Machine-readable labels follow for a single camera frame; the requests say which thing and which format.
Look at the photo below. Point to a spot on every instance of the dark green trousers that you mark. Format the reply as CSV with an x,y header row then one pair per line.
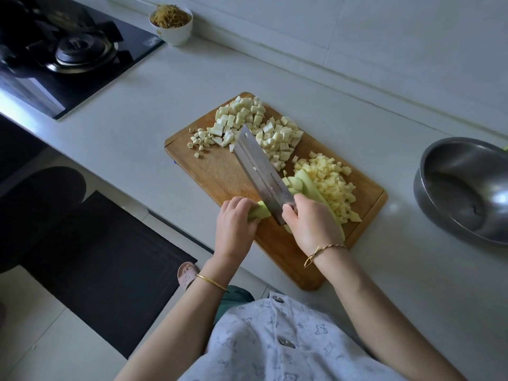
x,y
236,297

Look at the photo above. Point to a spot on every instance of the peeled yellow potato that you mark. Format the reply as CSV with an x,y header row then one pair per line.
x,y
333,182

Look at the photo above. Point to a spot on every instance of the white bowl of noodles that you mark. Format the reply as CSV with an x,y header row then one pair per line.
x,y
171,27

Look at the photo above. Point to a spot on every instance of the wooden cutting board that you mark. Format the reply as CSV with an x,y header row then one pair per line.
x,y
214,178

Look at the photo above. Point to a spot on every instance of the black gas stove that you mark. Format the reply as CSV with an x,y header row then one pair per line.
x,y
47,83

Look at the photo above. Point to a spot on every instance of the person's right hand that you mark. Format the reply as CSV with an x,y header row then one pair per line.
x,y
313,226

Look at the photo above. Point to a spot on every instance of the white patterned garment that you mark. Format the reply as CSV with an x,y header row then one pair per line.
x,y
286,345

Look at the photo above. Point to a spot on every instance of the black floor mat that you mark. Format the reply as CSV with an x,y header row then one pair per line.
x,y
111,273

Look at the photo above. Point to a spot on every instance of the gold bangle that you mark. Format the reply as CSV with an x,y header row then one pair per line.
x,y
212,281

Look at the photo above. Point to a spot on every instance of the deep stainless steel bowl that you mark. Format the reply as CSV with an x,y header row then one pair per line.
x,y
476,186

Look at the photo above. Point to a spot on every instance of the person's left forearm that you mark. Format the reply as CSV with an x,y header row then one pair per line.
x,y
174,333

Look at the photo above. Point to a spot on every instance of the pile of garlic cloves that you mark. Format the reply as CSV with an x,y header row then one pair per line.
x,y
200,143

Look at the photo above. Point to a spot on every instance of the person's left hand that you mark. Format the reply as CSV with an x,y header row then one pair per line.
x,y
235,232

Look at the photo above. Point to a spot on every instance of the green cucumber half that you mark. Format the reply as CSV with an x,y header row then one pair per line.
x,y
311,185

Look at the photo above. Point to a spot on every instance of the person's right forearm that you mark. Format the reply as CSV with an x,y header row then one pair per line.
x,y
397,321

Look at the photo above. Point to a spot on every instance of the person's left foot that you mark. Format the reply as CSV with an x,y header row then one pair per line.
x,y
187,273

